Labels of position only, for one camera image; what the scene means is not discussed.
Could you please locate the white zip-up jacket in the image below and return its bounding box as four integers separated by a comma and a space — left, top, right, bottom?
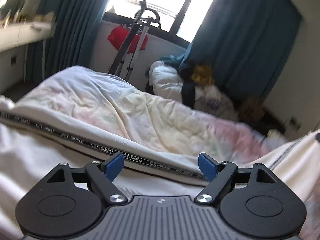
1, 97, 319, 239

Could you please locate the brown paper bag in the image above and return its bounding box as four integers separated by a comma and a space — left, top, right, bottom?
238, 98, 266, 126

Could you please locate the yellow garment on pile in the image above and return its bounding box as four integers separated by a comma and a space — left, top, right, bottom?
190, 65, 214, 86

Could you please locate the white rolled comforter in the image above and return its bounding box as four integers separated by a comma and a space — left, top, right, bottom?
149, 61, 239, 121

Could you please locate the garment steamer stand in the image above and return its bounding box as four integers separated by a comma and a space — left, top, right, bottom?
107, 0, 162, 81

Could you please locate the red cloth on stand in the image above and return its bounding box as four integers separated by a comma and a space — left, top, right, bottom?
107, 24, 142, 54

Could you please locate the white dressing table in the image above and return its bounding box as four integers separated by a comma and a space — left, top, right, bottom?
1, 12, 55, 92

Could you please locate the left blue curtain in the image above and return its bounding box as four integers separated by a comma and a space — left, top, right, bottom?
25, 0, 108, 84

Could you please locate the wall power socket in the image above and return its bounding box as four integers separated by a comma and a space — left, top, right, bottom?
285, 116, 301, 131

